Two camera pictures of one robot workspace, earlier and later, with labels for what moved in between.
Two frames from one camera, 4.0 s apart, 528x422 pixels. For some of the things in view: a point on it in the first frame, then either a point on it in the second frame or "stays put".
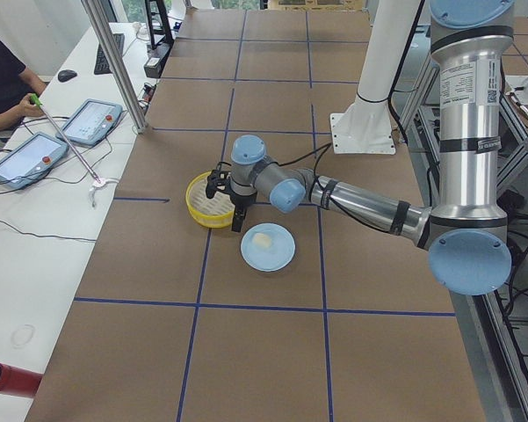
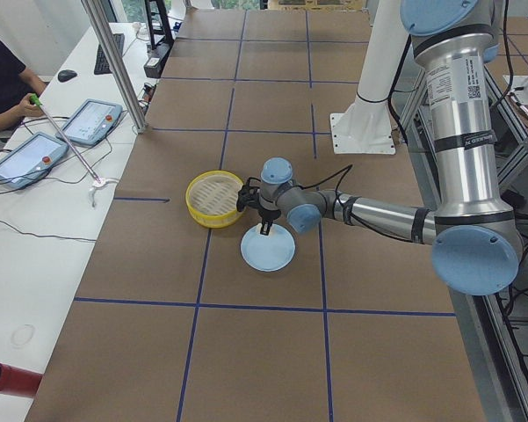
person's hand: [25, 108] stays put
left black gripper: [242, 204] to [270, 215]
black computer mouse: [66, 75] stays put
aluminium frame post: [137, 114] stays put
